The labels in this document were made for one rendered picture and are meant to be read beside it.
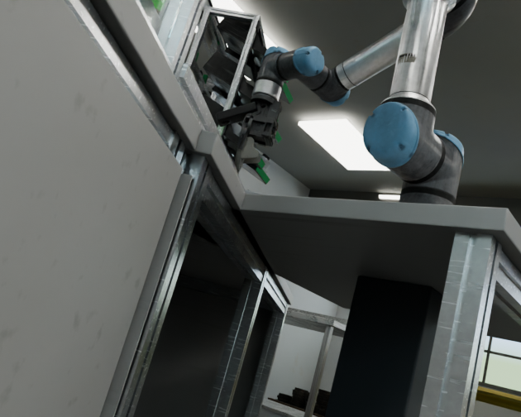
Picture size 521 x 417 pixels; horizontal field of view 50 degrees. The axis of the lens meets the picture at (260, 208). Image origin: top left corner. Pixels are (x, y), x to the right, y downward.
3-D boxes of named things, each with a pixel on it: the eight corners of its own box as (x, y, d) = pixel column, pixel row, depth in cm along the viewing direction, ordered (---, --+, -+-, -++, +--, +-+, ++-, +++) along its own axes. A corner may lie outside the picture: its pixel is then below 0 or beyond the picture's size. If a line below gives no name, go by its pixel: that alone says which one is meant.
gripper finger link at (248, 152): (253, 170, 145) (262, 137, 147) (231, 165, 146) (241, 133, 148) (255, 174, 148) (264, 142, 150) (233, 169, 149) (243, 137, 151)
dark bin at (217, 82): (274, 126, 187) (288, 109, 188) (263, 107, 175) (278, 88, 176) (216, 87, 199) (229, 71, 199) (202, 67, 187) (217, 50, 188)
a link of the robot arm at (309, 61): (336, 60, 150) (305, 68, 158) (310, 37, 143) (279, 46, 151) (329, 87, 148) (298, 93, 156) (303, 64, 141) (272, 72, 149)
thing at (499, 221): (601, 358, 131) (602, 346, 132) (504, 230, 65) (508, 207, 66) (342, 308, 176) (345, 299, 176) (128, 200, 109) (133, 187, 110)
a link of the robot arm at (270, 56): (281, 40, 151) (260, 47, 158) (270, 76, 149) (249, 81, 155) (299, 56, 157) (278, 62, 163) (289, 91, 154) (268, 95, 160)
